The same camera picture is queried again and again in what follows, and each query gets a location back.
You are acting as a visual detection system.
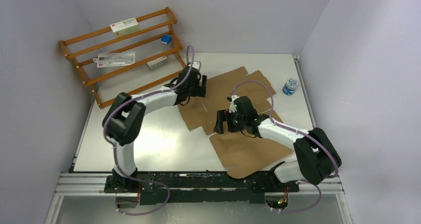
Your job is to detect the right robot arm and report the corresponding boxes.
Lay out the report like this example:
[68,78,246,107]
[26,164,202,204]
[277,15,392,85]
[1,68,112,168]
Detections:
[213,95,342,191]

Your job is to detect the clear blister pack card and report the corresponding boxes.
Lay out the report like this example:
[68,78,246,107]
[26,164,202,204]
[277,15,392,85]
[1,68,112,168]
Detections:
[92,52,136,68]

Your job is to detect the small blue cube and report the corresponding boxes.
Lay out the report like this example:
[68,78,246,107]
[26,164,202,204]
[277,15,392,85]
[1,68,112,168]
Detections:
[161,34,172,45]

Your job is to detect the blue white lidded jar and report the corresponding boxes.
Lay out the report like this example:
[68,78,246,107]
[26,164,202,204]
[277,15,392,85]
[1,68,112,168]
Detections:
[282,78,299,95]

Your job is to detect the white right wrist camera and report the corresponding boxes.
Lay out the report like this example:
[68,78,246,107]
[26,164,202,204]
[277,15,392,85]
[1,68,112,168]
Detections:
[227,95,239,113]

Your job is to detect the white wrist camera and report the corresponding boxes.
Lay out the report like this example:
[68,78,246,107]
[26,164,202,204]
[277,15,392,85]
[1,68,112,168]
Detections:
[227,95,239,113]
[191,61,202,71]

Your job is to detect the small white grey box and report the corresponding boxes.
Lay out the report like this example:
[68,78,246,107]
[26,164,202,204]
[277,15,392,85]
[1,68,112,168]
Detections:
[146,56,168,70]

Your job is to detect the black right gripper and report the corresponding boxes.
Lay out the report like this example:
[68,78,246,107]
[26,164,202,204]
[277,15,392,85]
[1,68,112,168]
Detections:
[213,108,246,134]

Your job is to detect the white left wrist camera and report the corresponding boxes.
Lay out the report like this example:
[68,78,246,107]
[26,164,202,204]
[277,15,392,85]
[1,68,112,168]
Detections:
[191,61,202,71]

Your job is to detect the brown cardboard box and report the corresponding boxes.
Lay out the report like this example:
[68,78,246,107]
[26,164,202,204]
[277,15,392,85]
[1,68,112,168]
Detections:
[178,67,293,179]

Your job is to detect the wooden tiered rack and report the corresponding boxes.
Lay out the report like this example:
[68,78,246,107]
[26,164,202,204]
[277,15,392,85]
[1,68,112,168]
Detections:
[59,7,186,109]

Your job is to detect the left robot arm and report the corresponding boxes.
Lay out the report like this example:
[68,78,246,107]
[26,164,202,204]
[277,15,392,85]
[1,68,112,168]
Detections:
[102,62,207,192]

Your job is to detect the white green product box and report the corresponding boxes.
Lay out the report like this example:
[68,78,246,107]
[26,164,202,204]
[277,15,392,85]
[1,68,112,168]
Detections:
[110,18,140,38]

